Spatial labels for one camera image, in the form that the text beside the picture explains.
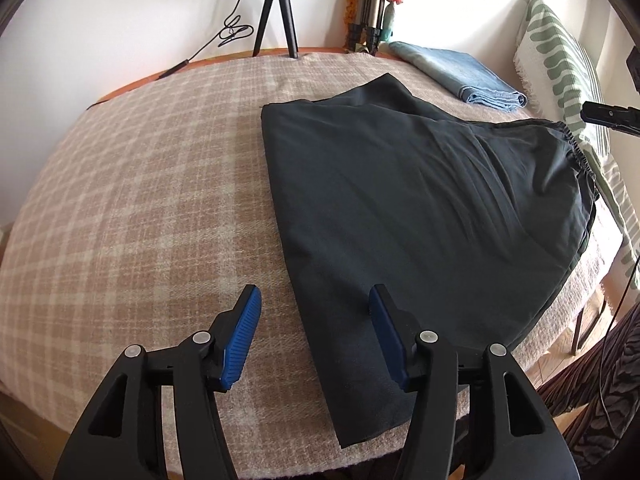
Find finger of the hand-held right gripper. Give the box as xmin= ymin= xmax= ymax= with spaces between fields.
xmin=581 ymin=101 xmax=640 ymax=136

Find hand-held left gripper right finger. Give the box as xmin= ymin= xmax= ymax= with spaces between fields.
xmin=367 ymin=284 xmax=583 ymax=480

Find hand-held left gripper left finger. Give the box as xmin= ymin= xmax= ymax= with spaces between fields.
xmin=52 ymin=284 xmax=263 ymax=480

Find black pants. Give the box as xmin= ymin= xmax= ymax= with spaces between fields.
xmin=261 ymin=72 xmax=601 ymax=450

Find green patterned white pillow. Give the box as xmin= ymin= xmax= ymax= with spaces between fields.
xmin=514 ymin=0 xmax=640 ymax=286

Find folded blue jeans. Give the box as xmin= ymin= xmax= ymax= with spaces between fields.
xmin=387 ymin=41 xmax=528 ymax=112

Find beige plaid blanket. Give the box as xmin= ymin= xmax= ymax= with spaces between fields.
xmin=0 ymin=51 xmax=626 ymax=476

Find zebra striped clothing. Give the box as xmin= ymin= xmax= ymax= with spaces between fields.
xmin=540 ymin=300 xmax=640 ymax=471

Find folded silver tripod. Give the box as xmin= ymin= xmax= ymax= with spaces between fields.
xmin=345 ymin=0 xmax=386 ymax=56

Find black ring light cable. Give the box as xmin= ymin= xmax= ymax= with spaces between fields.
xmin=157 ymin=0 xmax=258 ymax=80

